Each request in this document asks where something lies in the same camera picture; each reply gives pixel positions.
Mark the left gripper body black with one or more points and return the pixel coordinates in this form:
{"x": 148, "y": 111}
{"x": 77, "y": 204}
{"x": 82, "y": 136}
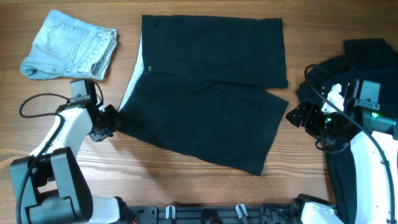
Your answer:
{"x": 110, "y": 123}

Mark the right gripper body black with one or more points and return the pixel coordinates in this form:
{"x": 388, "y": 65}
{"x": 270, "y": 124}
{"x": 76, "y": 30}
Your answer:
{"x": 314, "y": 117}

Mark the black shorts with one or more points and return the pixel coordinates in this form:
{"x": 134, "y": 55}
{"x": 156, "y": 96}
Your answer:
{"x": 204, "y": 88}

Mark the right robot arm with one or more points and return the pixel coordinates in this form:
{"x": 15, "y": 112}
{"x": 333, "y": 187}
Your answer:
{"x": 353, "y": 123}

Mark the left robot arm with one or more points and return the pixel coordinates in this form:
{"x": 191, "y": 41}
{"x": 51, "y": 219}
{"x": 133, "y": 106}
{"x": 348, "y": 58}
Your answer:
{"x": 49, "y": 184}

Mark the pile of black clothes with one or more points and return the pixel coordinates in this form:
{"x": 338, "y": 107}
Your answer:
{"x": 372, "y": 59}

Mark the folded light blue jeans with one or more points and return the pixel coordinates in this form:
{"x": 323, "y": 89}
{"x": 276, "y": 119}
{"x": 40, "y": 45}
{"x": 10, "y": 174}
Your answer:
{"x": 69, "y": 47}

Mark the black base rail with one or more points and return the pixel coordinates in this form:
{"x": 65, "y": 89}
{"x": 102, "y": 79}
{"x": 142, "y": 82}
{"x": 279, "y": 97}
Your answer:
{"x": 261, "y": 214}

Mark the left white rail clip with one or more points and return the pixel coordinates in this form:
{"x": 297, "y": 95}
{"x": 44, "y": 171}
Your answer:
{"x": 170, "y": 212}

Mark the white rail clip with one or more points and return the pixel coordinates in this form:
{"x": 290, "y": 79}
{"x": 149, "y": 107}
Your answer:
{"x": 170, "y": 212}
{"x": 242, "y": 213}

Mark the right white rail clip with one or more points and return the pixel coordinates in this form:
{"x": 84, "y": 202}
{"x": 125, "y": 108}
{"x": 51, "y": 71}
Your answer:
{"x": 242, "y": 213}

